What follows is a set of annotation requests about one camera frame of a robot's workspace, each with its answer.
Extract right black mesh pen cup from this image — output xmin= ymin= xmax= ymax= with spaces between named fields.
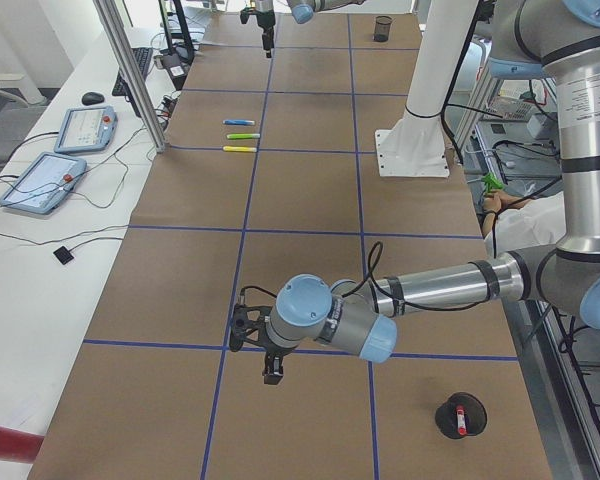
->
xmin=373 ymin=15 xmax=393 ymax=43

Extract blue teach pendant near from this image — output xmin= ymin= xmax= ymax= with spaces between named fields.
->
xmin=0 ymin=152 xmax=87 ymax=215

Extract blue highlighter pen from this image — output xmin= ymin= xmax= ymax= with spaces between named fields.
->
xmin=223 ymin=119 xmax=256 ymax=126

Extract green handled tool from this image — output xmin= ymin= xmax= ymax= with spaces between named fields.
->
xmin=481 ymin=172 xmax=504 ymax=195

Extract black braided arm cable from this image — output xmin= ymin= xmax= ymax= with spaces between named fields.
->
xmin=237 ymin=241 xmax=511 ymax=314

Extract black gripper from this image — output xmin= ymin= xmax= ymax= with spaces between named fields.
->
xmin=260 ymin=322 xmax=293 ymax=385
xmin=239 ymin=0 xmax=276 ymax=58

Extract aluminium frame post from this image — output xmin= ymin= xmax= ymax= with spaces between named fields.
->
xmin=93 ymin=0 xmax=166 ymax=153

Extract blue teach pendant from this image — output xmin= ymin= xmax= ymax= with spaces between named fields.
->
xmin=54 ymin=105 xmax=117 ymax=154
xmin=0 ymin=152 xmax=87 ymax=215

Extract green highlighter pen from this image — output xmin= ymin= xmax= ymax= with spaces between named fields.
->
xmin=226 ymin=133 xmax=261 ymax=140

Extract red marker pen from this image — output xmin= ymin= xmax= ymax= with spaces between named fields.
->
xmin=455 ymin=404 xmax=467 ymax=437

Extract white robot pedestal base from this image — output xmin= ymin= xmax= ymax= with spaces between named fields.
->
xmin=376 ymin=0 xmax=478 ymax=178

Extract blue teach pendant far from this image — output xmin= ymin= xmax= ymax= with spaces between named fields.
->
xmin=54 ymin=105 xmax=117 ymax=154

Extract red fire extinguisher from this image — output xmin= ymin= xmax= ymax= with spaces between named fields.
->
xmin=0 ymin=426 xmax=45 ymax=464

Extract yellow highlighter pen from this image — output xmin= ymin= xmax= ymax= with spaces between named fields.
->
xmin=222 ymin=146 xmax=258 ymax=153

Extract seated person white shirt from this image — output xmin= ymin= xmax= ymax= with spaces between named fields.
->
xmin=481 ymin=190 xmax=566 ymax=257

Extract black keyboard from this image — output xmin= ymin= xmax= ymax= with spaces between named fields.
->
xmin=111 ymin=46 xmax=154 ymax=98

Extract black computer mouse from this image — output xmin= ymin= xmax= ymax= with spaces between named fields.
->
xmin=81 ymin=91 xmax=105 ymax=106

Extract black mesh pen cup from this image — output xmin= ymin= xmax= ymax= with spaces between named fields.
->
xmin=435 ymin=392 xmax=488 ymax=440
xmin=373 ymin=15 xmax=393 ymax=43

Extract left black mesh pen cup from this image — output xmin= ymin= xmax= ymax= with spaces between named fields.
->
xmin=435 ymin=392 xmax=488 ymax=440

